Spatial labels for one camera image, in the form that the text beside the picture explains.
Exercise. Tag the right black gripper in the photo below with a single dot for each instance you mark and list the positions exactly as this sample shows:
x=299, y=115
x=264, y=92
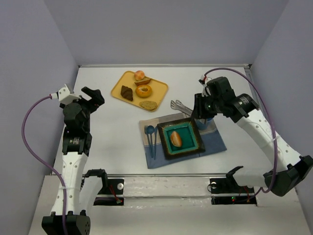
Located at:
x=199, y=106

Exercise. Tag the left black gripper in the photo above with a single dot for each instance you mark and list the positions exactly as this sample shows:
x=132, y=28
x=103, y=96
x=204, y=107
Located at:
x=90, y=98

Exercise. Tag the metal tongs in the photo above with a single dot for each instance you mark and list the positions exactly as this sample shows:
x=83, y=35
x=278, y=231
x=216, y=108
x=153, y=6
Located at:
x=179, y=106

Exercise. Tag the glazed oval bun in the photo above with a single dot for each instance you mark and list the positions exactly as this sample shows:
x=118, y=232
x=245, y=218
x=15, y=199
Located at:
x=176, y=139

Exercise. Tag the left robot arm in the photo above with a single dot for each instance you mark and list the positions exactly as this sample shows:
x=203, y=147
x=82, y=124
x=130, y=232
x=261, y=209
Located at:
x=69, y=214

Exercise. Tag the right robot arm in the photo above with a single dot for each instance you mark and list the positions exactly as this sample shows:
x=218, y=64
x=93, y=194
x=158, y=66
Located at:
x=289, y=167

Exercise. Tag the seeded bread slice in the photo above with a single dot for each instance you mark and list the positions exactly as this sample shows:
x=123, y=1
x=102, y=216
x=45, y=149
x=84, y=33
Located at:
x=148, y=105

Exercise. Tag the round pink bread roll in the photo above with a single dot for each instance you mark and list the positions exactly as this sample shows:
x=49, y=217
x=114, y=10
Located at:
x=139, y=75

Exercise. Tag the halved brown bread wedge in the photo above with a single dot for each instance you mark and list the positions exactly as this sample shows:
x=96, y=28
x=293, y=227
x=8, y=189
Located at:
x=143, y=81

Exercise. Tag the blue plastic cup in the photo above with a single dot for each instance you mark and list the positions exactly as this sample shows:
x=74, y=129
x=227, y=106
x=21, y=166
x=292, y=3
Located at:
x=205, y=124

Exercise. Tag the black green square plate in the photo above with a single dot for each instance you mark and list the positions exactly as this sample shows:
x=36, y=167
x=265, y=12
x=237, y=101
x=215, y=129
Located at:
x=191, y=140

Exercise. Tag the chocolate croissant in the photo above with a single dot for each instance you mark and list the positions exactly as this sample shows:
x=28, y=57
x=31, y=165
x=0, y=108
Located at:
x=126, y=93

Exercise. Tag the blue plastic knife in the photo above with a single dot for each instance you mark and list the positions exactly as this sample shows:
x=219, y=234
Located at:
x=155, y=143

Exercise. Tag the orange bagel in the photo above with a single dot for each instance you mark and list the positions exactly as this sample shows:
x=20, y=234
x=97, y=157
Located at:
x=143, y=91

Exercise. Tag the blue plastic spoon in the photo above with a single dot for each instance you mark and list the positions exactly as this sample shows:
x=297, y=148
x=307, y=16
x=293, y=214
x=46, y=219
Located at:
x=151, y=131

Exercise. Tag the yellow tray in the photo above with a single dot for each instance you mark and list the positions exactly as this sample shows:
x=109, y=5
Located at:
x=159, y=90

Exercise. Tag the blue plastic fork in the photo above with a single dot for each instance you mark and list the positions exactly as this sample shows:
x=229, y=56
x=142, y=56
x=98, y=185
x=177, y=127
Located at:
x=145, y=130

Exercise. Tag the blue beige placemat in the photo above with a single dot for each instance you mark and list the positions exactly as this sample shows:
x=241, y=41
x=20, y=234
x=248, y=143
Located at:
x=212, y=140

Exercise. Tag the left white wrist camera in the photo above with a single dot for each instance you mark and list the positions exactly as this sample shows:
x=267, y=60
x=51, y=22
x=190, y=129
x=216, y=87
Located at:
x=66, y=95

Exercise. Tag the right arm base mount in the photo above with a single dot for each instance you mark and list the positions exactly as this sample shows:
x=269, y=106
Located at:
x=225, y=191

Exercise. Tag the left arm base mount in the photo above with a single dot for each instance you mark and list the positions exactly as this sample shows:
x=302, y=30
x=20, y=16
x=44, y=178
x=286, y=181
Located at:
x=98, y=190

